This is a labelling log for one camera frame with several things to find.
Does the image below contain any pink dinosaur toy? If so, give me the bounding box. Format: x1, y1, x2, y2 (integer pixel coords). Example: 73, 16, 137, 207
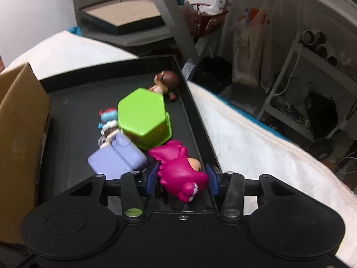
148, 140, 209, 203

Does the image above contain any purple cube toy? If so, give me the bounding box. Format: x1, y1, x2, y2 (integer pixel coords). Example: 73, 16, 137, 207
88, 131, 148, 180

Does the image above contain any brown cardboard box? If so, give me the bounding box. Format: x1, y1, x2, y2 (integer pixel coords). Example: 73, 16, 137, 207
1, 63, 50, 244

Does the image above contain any green hexagonal box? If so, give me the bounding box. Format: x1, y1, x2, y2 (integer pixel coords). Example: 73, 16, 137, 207
118, 88, 172, 150

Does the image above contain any blue red small figure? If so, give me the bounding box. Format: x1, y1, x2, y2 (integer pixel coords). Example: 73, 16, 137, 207
98, 107, 119, 147

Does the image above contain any black shallow tray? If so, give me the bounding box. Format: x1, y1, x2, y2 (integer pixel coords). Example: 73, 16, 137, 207
36, 56, 220, 205

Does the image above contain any brown haired doll figure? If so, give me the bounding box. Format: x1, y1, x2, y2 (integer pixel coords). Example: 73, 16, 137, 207
149, 70, 179, 101

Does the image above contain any white desk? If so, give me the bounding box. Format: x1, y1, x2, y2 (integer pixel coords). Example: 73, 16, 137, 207
136, 0, 357, 143

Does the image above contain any framed cork board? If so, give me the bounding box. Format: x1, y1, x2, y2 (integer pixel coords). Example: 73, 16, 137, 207
78, 0, 165, 35

